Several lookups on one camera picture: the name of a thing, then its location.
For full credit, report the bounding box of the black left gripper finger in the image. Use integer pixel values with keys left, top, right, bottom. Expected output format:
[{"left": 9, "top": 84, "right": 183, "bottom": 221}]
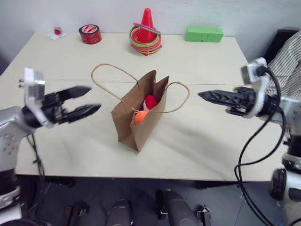
[
  {"left": 58, "top": 85, "right": 93, "bottom": 101},
  {"left": 66, "top": 103, "right": 102, "bottom": 124}
]

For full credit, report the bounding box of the striped beige cloth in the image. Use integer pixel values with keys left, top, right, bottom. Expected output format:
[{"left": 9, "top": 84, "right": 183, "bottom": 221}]
[{"left": 268, "top": 30, "right": 301, "bottom": 97}]

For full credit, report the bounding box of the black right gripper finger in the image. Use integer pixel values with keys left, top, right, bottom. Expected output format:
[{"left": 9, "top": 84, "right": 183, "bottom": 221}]
[
  {"left": 198, "top": 90, "right": 237, "bottom": 99},
  {"left": 201, "top": 96, "right": 237, "bottom": 107}
]

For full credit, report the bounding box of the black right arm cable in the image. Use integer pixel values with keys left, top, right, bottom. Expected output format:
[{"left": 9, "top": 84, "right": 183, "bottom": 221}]
[{"left": 234, "top": 65, "right": 289, "bottom": 226}]

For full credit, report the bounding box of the black table frame bracket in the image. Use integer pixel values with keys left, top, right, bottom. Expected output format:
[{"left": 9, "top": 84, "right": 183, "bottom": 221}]
[{"left": 196, "top": 204, "right": 213, "bottom": 226}]

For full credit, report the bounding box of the red plastic cone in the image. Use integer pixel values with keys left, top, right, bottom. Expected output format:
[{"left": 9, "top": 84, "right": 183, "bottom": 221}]
[{"left": 136, "top": 8, "right": 158, "bottom": 43}]

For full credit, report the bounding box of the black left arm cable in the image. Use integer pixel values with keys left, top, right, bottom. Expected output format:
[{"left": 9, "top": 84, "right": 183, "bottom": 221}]
[{"left": 26, "top": 133, "right": 46, "bottom": 181}]

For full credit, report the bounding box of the green toss ring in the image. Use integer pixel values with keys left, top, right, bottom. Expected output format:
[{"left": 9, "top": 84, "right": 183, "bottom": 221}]
[{"left": 128, "top": 25, "right": 163, "bottom": 46}]

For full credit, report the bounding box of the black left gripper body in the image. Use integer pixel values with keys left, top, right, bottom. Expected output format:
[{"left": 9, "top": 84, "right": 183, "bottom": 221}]
[{"left": 42, "top": 90, "right": 71, "bottom": 126}]

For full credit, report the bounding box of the red and white plush toy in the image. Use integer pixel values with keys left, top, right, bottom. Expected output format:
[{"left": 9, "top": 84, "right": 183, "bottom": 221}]
[{"left": 143, "top": 94, "right": 158, "bottom": 111}]

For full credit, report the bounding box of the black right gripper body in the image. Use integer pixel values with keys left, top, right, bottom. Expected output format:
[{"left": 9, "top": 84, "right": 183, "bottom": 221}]
[{"left": 225, "top": 87, "right": 256, "bottom": 117}]

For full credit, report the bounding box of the green rectangular block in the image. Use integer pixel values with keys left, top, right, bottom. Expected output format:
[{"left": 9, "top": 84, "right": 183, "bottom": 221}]
[{"left": 184, "top": 26, "right": 223, "bottom": 43}]

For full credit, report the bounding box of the dark rounded shape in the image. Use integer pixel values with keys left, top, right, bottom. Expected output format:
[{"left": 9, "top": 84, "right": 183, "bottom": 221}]
[
  {"left": 156, "top": 189, "right": 198, "bottom": 226},
  {"left": 106, "top": 199, "right": 133, "bottom": 226}
]

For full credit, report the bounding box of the red tape roll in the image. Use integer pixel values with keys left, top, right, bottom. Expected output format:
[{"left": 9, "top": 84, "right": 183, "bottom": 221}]
[{"left": 78, "top": 23, "right": 103, "bottom": 45}]

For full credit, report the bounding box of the brown paper bag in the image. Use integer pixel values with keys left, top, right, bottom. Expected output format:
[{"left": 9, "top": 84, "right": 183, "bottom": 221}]
[{"left": 91, "top": 63, "right": 190, "bottom": 154}]

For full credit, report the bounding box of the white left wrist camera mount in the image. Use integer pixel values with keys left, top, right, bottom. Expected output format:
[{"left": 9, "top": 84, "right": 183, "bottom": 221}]
[{"left": 18, "top": 67, "right": 54, "bottom": 129}]

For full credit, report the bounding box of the orange toss ring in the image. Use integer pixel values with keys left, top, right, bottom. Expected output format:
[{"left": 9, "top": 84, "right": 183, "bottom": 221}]
[{"left": 129, "top": 28, "right": 163, "bottom": 49}]

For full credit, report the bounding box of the black chair back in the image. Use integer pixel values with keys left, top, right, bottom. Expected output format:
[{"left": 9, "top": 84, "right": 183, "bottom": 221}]
[{"left": 263, "top": 27, "right": 301, "bottom": 68}]

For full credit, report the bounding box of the red toss ring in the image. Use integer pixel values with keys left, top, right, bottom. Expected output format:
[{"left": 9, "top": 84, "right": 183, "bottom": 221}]
[{"left": 131, "top": 44, "right": 163, "bottom": 57}]

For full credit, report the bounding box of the orange plush toy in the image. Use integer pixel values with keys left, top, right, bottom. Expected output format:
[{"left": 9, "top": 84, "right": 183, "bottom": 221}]
[{"left": 134, "top": 110, "right": 150, "bottom": 125}]

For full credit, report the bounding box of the pink toss ring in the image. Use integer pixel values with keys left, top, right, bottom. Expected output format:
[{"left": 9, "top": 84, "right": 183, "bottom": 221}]
[{"left": 132, "top": 22, "right": 162, "bottom": 34}]

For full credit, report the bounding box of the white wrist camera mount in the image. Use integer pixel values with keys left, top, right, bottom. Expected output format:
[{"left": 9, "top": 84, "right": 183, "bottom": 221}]
[
  {"left": 18, "top": 67, "right": 54, "bottom": 129},
  {"left": 240, "top": 57, "right": 271, "bottom": 119}
]

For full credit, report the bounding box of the yellow toss ring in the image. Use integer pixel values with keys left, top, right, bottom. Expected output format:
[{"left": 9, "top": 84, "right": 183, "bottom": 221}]
[{"left": 130, "top": 41, "right": 163, "bottom": 53}]

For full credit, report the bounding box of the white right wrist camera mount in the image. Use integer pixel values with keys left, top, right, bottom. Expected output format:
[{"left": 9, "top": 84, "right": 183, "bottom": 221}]
[{"left": 240, "top": 57, "right": 271, "bottom": 119}]

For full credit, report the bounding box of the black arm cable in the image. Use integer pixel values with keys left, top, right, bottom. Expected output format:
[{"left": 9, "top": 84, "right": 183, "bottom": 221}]
[
  {"left": 26, "top": 133, "right": 46, "bottom": 181},
  {"left": 234, "top": 65, "right": 289, "bottom": 226}
]

